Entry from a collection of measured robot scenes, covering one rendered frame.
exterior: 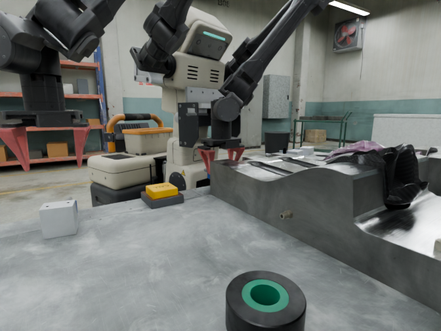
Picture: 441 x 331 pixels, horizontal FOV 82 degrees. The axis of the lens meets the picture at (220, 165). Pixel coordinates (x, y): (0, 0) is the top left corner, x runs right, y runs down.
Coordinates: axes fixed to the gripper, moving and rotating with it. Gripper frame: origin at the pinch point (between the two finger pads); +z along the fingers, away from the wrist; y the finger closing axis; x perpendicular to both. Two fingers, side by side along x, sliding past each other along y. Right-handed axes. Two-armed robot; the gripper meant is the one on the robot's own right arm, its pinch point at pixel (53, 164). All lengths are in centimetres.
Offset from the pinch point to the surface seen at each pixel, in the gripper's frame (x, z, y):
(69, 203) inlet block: -1.1, 7.1, 1.8
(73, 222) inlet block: -2.7, 10.2, 2.2
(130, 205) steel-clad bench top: 8.3, 12.5, 12.2
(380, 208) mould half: -27, 5, 47
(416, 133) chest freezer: 318, 42, 641
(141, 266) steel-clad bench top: -17.1, 12.3, 12.4
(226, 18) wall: 590, -232, 286
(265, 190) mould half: -11.0, 5.8, 36.4
